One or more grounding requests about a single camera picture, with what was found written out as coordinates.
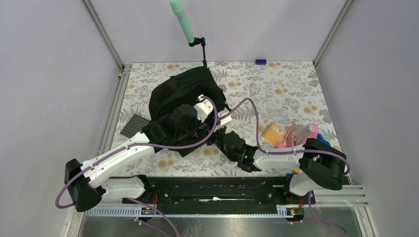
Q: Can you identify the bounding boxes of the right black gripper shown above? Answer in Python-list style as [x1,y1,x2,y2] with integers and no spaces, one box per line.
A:
[196,122,236,161]

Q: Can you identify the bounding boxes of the black student backpack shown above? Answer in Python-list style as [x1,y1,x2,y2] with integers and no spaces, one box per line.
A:
[142,66,226,157]

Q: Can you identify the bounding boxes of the yellow spiral notepad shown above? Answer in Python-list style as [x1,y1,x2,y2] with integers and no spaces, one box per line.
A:
[262,123,287,147]

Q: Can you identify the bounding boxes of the orange pencil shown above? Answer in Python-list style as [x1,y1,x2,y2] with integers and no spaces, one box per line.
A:
[282,122,295,143]

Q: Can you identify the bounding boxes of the pink glitter bottle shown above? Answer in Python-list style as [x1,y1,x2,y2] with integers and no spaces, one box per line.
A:
[275,141,286,148]

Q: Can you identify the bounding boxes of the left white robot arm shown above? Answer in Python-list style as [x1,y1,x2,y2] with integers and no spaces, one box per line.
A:
[55,99,219,212]

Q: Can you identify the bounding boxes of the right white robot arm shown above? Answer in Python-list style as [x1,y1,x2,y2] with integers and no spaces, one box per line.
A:
[208,128,350,203]

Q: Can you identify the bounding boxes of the floral table mat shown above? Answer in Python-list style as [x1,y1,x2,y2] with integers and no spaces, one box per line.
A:
[112,61,340,177]

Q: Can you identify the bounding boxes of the grey building baseplate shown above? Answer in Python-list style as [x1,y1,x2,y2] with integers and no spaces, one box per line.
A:
[120,114,150,138]

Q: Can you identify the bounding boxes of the small blue block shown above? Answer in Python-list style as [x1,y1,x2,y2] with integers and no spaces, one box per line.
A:
[255,59,267,65]

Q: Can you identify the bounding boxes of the pink pencil case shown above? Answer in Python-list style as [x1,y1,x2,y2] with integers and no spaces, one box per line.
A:
[286,123,319,147]

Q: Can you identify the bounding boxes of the blue toy car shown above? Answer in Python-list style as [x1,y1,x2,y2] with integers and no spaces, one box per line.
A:
[316,133,331,146]

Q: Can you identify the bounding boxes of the green microphone on tripod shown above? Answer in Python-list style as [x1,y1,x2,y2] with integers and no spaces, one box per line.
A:
[170,0,208,68]

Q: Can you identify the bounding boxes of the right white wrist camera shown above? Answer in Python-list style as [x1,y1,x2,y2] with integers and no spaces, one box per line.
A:
[215,111,232,130]

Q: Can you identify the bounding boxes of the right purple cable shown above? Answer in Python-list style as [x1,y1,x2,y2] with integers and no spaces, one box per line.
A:
[226,97,351,177]

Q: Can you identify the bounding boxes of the purple cable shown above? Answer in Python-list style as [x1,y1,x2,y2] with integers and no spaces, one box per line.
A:
[55,95,219,209]
[226,97,351,177]

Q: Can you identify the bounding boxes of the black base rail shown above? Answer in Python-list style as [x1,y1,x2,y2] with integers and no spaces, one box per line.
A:
[137,175,316,207]

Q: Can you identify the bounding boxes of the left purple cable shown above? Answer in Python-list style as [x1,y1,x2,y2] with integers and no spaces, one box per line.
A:
[55,95,219,209]

